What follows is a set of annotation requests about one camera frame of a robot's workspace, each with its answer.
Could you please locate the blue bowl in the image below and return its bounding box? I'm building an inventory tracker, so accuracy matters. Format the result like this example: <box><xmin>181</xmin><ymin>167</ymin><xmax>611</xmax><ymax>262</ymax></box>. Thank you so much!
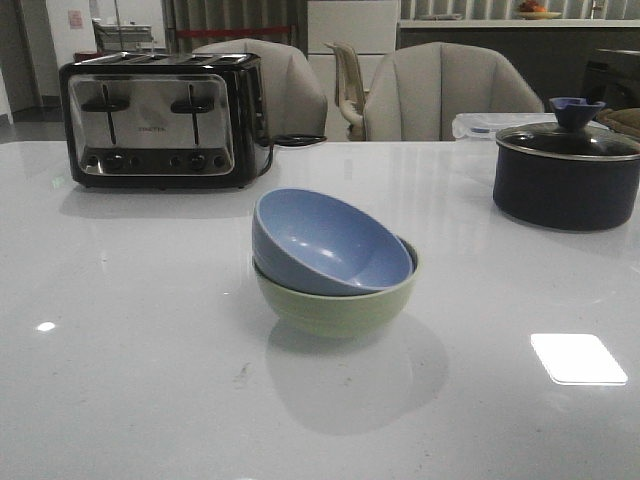
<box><xmin>252</xmin><ymin>188</ymin><xmax>414</xmax><ymax>296</ymax></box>

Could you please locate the green bowl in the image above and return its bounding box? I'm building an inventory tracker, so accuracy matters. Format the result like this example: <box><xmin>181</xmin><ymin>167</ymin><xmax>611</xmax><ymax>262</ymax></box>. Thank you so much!
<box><xmin>254</xmin><ymin>241</ymin><xmax>420</xmax><ymax>339</ymax></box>

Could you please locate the beige armchair left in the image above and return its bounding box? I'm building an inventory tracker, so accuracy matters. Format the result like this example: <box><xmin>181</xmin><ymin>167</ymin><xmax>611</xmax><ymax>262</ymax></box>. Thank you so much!
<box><xmin>193</xmin><ymin>38</ymin><xmax>328</xmax><ymax>136</ymax></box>

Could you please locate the beige armchair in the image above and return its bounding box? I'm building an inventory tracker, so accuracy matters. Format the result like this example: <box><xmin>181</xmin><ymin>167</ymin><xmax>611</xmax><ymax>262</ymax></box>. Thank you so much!
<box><xmin>363</xmin><ymin>42</ymin><xmax>544</xmax><ymax>141</ymax></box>
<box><xmin>193</xmin><ymin>38</ymin><xmax>328</xmax><ymax>136</ymax></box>

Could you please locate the beige office chair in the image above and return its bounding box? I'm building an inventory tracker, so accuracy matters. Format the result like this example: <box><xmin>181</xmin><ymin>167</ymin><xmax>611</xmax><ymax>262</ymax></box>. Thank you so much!
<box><xmin>325</xmin><ymin>42</ymin><xmax>367</xmax><ymax>141</ymax></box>

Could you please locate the beige armchair right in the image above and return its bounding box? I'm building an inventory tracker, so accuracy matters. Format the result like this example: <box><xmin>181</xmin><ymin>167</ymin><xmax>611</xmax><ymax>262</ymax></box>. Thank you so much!
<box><xmin>363</xmin><ymin>42</ymin><xmax>544</xmax><ymax>141</ymax></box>

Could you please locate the clear plastic container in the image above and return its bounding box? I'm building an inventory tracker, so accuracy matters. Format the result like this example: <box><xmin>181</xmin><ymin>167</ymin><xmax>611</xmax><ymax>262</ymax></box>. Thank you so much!
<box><xmin>451</xmin><ymin>112</ymin><xmax>556</xmax><ymax>140</ymax></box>

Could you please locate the black and chrome toaster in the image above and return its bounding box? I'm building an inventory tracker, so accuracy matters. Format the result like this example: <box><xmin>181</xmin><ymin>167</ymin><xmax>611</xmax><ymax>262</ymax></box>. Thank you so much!
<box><xmin>59</xmin><ymin>52</ymin><xmax>273</xmax><ymax>189</ymax></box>

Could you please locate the dark blue pot with lid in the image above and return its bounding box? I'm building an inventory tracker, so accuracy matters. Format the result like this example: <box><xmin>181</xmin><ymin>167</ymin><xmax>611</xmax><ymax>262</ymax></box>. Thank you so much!
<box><xmin>493</xmin><ymin>97</ymin><xmax>639</xmax><ymax>231</ymax></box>

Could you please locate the metal cart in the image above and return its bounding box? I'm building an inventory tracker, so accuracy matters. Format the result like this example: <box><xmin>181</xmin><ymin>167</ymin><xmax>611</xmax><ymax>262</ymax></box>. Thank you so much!
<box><xmin>92</xmin><ymin>19</ymin><xmax>154</xmax><ymax>52</ymax></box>

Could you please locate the red box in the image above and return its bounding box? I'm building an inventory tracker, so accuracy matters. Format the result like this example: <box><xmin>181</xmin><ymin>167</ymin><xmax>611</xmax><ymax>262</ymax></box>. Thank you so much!
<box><xmin>74</xmin><ymin>51</ymin><xmax>102</xmax><ymax>62</ymax></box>

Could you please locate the fruit plate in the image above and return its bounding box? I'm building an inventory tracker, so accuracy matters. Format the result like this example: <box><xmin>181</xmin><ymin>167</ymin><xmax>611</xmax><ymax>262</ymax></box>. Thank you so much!
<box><xmin>515</xmin><ymin>0</ymin><xmax>562</xmax><ymax>20</ymax></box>

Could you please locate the toaster power cord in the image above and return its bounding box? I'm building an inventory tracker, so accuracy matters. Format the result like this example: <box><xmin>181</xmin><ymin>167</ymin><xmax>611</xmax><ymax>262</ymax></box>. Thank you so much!
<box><xmin>257</xmin><ymin>132</ymin><xmax>328</xmax><ymax>176</ymax></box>

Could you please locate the stanchion post with red belt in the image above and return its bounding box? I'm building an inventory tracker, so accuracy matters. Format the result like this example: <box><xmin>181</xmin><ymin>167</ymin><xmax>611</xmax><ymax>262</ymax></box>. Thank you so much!
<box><xmin>175</xmin><ymin>25</ymin><xmax>296</xmax><ymax>38</ymax></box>

